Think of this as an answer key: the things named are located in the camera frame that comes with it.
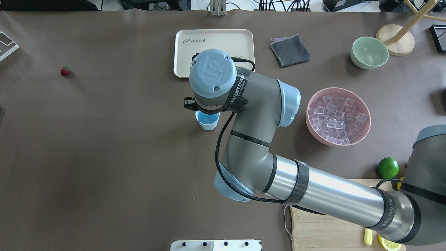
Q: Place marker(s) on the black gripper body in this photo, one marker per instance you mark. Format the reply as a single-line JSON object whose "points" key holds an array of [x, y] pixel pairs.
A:
{"points": [[188, 104]]}

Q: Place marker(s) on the light blue plastic cup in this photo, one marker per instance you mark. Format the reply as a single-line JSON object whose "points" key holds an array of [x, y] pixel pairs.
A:
{"points": [[207, 121]]}

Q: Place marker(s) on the red strawberry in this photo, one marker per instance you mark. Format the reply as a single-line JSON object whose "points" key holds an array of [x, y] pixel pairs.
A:
{"points": [[65, 71]]}

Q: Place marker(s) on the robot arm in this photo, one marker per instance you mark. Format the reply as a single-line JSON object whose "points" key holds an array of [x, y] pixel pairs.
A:
{"points": [[248, 170]]}

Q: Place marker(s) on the pink bowl of ice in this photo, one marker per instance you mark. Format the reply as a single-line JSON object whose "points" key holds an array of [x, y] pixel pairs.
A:
{"points": [[337, 117]]}

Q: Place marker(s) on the cream rabbit serving tray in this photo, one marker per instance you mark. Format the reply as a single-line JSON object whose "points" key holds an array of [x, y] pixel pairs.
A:
{"points": [[238, 43]]}

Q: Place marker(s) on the grey folded cloth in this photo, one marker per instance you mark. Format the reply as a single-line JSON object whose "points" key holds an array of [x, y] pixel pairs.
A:
{"points": [[290, 50]]}

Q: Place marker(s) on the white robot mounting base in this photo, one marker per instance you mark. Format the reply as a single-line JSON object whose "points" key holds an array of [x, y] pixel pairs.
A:
{"points": [[217, 245]]}

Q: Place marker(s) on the wooden cutting board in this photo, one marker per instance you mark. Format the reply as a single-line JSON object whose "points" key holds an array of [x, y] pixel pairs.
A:
{"points": [[312, 232]]}

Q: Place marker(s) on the green ceramic bowl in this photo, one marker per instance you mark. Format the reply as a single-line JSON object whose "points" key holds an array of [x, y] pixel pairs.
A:
{"points": [[368, 53]]}

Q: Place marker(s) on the green lime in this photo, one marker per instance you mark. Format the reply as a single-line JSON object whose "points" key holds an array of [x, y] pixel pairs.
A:
{"points": [[388, 167]]}

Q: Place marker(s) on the wooden glass holder stand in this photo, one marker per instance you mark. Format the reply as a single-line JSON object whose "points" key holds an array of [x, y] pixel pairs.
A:
{"points": [[398, 40]]}

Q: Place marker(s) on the yellow plastic knife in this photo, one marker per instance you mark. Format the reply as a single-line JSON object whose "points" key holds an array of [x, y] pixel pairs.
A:
{"points": [[368, 237]]}

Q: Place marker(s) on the lemon half lower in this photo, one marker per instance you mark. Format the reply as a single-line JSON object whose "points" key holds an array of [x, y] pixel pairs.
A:
{"points": [[388, 245]]}

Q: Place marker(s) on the black glass tray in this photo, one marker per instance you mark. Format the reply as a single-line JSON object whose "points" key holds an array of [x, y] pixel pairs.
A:
{"points": [[438, 32]]}

